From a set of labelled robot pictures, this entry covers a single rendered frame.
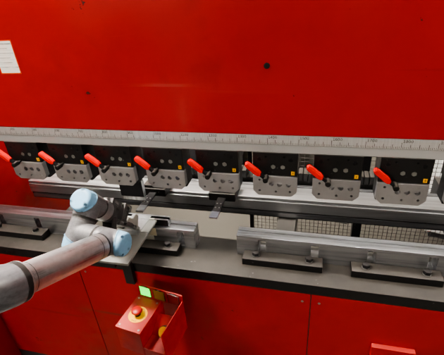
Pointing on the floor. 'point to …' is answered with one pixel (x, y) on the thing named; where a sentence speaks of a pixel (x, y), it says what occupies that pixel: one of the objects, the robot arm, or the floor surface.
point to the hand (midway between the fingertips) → (130, 229)
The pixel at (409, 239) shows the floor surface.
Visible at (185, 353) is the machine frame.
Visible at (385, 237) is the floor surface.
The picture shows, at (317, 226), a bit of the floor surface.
